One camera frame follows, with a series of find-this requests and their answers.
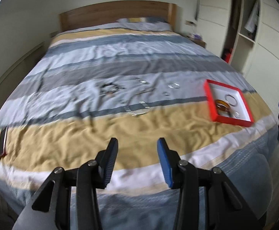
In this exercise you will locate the silver bangle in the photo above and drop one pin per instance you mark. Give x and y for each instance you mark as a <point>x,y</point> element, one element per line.
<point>234,100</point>
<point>174,89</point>

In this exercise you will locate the smartphone with red case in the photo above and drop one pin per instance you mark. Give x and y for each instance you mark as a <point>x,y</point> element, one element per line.
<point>3,141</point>

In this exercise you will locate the amber bangle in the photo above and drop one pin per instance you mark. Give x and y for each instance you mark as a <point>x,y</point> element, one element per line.
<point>222,105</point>

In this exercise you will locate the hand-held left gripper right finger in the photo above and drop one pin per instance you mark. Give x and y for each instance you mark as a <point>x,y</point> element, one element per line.
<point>164,158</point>

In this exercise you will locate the wooden headboard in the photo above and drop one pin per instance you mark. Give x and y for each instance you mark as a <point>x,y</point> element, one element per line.
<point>106,12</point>

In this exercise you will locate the striped bed blanket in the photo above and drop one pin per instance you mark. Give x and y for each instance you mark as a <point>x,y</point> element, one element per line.
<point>129,52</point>

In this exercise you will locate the wall socket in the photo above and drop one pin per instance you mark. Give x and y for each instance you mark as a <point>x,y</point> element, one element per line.
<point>190,23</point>

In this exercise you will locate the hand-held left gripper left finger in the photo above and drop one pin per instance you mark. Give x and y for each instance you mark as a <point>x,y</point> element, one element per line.
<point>112,149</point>

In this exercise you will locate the purple tissue box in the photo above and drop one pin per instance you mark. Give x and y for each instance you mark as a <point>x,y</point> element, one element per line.
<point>198,37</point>

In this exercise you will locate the white wardrobe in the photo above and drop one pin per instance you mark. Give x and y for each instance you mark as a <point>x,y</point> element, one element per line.
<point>271,40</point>

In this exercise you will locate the striped pillow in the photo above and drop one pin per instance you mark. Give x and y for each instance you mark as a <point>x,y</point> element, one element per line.
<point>149,25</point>

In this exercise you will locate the hanging clothes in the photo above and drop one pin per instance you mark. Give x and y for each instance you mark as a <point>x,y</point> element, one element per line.
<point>252,16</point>

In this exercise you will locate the red jewelry box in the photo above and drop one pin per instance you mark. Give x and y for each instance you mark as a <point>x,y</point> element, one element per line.
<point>210,100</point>

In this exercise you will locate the red item in wardrobe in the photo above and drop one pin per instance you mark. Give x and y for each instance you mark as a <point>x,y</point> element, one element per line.
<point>227,55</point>

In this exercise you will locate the wooden nightstand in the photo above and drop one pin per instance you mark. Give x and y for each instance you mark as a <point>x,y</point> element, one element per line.
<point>200,43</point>

